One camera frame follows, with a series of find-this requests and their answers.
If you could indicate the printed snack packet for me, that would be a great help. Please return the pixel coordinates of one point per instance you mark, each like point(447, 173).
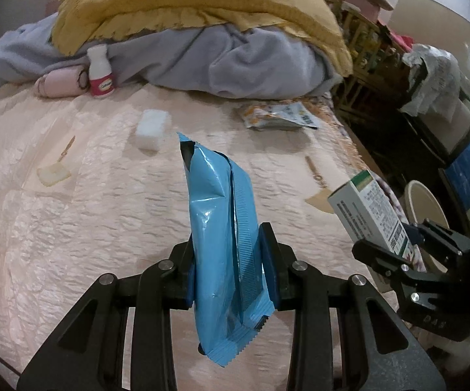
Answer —
point(279, 116)

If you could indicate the cream clear wrapper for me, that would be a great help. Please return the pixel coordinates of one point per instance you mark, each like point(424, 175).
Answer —
point(53, 175)

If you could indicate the blue snack packet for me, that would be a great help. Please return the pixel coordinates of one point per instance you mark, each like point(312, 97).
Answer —
point(214, 228)

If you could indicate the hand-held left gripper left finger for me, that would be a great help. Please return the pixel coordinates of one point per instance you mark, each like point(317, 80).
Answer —
point(178, 277)

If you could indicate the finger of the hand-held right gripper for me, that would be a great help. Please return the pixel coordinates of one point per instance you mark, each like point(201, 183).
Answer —
point(442, 234)
point(375, 254)

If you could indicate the blue wrapped pack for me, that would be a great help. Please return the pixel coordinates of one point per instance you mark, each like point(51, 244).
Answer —
point(467, 163)

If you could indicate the wooden crib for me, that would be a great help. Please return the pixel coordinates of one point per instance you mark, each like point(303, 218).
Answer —
point(361, 85)

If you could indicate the pink quilted bedspread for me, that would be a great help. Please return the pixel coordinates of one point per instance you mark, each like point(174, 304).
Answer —
point(96, 211)

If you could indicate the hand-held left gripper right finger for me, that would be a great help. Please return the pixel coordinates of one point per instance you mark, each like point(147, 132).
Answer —
point(268, 260)

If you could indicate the white green cardboard box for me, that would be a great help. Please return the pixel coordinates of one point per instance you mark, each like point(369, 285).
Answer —
point(365, 207)

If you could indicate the white foam block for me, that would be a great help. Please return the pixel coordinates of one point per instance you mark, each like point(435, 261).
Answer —
point(153, 130)

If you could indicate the grey white box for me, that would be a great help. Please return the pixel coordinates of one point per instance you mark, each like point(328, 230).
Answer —
point(461, 126)

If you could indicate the person's right forearm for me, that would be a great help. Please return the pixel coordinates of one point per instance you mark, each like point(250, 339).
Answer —
point(461, 354)

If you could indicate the white crumpled plastic bag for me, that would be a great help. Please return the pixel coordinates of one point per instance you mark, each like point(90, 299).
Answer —
point(438, 85)

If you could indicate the yellow blanket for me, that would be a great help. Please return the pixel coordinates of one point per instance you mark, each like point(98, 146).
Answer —
point(202, 0)

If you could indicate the white bottle red label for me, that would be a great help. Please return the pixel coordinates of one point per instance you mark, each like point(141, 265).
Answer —
point(100, 73)

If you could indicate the grey blanket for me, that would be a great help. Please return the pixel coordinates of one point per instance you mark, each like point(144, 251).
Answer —
point(239, 61)

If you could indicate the white plastic bucket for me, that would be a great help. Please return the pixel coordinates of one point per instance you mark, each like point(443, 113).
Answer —
point(426, 203)

